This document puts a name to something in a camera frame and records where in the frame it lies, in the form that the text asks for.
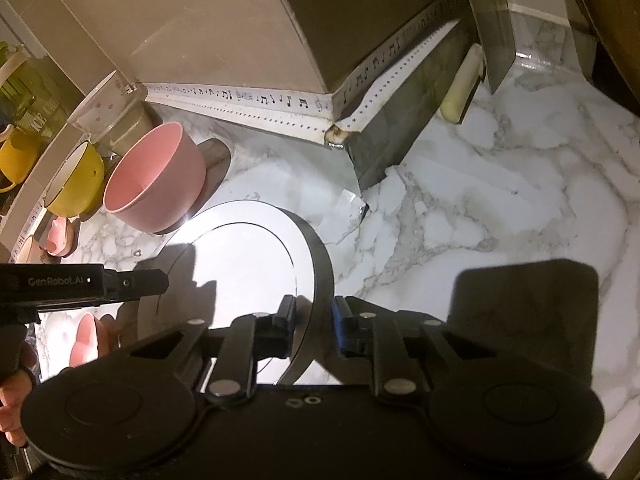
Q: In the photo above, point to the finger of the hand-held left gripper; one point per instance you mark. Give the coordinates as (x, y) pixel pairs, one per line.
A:
(137, 282)

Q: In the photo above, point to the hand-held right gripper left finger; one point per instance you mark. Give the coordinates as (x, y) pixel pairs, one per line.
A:
(286, 325)

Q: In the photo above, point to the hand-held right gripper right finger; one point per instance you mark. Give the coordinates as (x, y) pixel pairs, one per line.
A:
(341, 325)

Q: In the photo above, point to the grey round plate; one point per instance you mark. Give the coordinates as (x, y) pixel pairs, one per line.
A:
(225, 270)

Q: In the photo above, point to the pink bowl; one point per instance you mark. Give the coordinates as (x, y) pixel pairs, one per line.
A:
(145, 175)

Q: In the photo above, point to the person's left hand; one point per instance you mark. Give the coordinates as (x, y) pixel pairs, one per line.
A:
(15, 405)

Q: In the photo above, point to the white mushroom print bowl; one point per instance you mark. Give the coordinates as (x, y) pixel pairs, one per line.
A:
(32, 250)

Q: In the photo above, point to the pink flower dish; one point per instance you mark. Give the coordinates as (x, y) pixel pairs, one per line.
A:
(60, 235)

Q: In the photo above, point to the small pink heart dish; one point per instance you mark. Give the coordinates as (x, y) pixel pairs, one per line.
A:
(82, 342)

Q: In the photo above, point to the yellow enamel bowl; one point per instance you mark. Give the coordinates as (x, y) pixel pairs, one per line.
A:
(82, 180)

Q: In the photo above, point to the yellow mug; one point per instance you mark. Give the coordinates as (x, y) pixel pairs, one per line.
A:
(17, 160)

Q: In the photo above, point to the clear plastic container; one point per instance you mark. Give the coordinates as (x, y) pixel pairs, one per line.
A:
(127, 132)

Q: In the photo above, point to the white dotted bowl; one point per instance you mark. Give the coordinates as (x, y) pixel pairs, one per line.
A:
(102, 102)

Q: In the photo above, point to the green glass pitcher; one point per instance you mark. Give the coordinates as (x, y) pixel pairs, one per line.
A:
(25, 85)

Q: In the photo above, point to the music note trim strip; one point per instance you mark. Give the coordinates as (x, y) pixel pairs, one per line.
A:
(250, 97)

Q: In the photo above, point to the pale yellow roll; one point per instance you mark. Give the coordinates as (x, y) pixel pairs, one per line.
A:
(462, 82)

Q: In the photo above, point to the steel cleaver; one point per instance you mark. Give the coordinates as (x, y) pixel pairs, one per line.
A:
(492, 20)

